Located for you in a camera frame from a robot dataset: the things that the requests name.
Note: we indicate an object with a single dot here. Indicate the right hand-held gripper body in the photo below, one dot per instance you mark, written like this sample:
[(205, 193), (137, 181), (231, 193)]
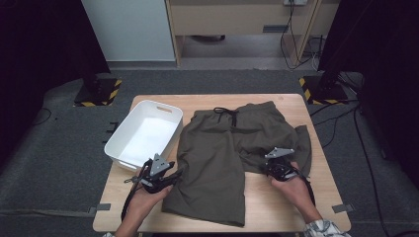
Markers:
[(280, 169)]

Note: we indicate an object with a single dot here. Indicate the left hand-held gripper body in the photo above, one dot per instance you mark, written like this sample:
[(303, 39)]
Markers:
[(158, 181)]

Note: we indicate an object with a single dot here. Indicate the olive green shorts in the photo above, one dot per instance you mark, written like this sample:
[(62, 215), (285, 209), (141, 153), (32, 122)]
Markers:
[(210, 164)]

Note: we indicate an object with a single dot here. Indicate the white plastic bin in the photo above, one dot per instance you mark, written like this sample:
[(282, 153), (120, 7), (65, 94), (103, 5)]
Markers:
[(148, 138)]

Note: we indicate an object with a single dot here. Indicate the person's left hand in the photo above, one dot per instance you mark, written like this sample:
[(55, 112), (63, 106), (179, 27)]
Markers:
[(145, 205)]

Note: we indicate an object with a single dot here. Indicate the person's right hand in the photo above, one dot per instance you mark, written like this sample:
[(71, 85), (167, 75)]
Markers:
[(294, 194)]

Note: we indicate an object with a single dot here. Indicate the grey tape strip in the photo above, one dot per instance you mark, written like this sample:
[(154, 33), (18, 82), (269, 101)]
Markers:
[(342, 208), (102, 207)]

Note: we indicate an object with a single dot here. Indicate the black tape marks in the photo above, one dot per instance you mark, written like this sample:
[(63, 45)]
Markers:
[(112, 131)]

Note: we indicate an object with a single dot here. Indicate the black stand with striped base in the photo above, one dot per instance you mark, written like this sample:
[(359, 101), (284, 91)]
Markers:
[(324, 92), (97, 94)]

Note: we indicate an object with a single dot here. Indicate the dark curtain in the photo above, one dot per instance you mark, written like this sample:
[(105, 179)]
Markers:
[(33, 49), (388, 65)]

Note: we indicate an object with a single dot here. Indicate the light wooden desk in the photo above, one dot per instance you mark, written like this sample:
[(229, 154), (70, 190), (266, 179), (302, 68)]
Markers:
[(230, 19)]

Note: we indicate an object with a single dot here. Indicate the white cabinet panel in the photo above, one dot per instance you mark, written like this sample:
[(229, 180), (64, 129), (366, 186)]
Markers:
[(131, 29)]

